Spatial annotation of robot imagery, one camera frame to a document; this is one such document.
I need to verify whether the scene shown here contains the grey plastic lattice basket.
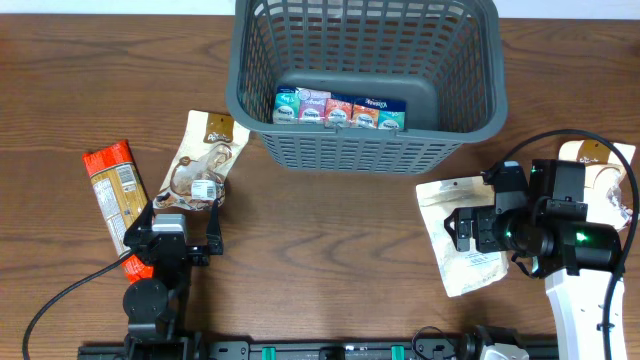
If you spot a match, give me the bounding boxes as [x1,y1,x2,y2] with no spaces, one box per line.
[226,0,508,174]

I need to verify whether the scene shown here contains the beige dried mushroom pouch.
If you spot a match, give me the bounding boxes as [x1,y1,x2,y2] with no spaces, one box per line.
[153,110,250,211]

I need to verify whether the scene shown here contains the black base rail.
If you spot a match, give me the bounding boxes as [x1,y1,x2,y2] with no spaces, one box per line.
[76,336,560,360]

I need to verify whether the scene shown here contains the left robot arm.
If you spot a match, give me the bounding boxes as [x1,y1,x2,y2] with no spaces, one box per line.
[123,201,224,359]

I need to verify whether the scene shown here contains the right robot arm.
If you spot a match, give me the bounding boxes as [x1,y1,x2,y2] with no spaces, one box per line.
[444,159,627,359]

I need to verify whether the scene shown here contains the orange spaghetti package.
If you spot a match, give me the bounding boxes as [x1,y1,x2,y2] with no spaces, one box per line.
[82,140,148,258]

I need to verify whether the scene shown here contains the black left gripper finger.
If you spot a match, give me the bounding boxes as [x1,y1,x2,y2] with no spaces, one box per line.
[206,200,224,255]
[123,201,155,248]

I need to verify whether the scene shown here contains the Kleenex tissue multipack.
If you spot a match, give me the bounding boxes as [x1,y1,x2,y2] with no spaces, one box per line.
[272,86,406,131]

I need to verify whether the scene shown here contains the beige pouch white contents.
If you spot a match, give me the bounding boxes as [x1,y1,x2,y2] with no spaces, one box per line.
[558,140,632,231]

